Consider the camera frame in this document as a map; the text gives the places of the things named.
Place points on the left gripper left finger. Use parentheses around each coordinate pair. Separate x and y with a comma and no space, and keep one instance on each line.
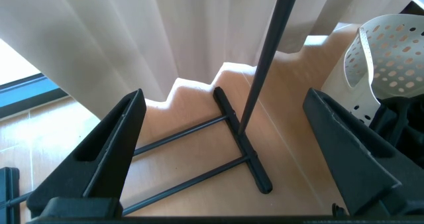
(107,171)

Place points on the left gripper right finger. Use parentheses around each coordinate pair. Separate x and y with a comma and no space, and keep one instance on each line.
(348,171)

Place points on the white laundry basket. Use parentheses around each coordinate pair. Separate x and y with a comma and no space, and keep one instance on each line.
(344,94)

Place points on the black clothes rack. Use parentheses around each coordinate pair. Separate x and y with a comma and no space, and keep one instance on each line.
(243,141)

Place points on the window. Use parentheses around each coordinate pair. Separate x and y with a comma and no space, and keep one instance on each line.
(26,91)

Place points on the beige curtain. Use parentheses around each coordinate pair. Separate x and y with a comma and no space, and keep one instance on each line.
(132,35)

